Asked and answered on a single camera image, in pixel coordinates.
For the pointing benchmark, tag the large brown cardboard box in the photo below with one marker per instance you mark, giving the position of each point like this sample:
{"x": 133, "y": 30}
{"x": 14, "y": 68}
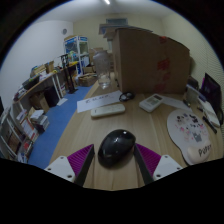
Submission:
{"x": 150, "y": 63}

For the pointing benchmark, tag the black floor stand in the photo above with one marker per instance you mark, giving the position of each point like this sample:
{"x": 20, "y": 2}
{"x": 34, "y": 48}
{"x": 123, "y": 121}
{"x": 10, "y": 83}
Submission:
{"x": 69, "y": 73}

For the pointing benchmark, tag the plain white remote control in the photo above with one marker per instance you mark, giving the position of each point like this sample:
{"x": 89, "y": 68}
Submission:
{"x": 108, "y": 110}

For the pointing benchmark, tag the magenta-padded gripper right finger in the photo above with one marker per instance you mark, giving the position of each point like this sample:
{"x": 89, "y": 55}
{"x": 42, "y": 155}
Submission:
{"x": 165, "y": 165}

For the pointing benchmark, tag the black marker pen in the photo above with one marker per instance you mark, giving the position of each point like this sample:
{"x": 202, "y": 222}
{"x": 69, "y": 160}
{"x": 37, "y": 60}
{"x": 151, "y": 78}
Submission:
{"x": 210, "y": 124}

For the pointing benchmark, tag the white and blue display cabinet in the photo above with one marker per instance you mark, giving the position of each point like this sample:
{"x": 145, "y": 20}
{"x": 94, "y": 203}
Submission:
{"x": 76, "y": 50}

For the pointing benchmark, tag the black computer mouse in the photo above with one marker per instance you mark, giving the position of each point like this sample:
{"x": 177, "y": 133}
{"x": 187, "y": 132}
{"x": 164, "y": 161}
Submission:
{"x": 116, "y": 146}

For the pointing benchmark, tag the white remote with display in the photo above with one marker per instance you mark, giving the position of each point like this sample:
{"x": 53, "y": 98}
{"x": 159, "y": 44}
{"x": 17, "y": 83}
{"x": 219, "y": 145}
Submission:
{"x": 151, "y": 102}

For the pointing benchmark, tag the white book shelf unit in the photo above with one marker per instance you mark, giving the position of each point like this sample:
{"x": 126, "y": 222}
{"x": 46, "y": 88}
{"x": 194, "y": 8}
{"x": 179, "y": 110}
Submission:
{"x": 15, "y": 133}

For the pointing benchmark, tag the white paper sheet with writing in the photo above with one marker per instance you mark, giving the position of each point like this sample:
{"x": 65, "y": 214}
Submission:
{"x": 96, "y": 100}

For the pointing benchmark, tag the stack of books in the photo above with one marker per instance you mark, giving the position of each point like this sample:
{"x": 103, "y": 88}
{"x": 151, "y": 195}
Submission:
{"x": 40, "y": 120}

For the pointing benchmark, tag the open cardboard box with items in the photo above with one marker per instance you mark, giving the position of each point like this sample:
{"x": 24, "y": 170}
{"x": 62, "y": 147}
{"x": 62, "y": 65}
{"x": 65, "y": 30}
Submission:
{"x": 87, "y": 80}

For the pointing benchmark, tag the white printed mouse pad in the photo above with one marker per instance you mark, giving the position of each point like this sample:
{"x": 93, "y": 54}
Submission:
{"x": 188, "y": 131}

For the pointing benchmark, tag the clear glass jar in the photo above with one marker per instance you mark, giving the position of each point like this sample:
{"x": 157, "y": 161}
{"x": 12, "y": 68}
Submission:
{"x": 102, "y": 68}

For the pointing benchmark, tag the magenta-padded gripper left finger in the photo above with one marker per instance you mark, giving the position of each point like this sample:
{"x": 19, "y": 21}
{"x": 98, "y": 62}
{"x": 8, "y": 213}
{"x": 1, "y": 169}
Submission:
{"x": 61, "y": 166}

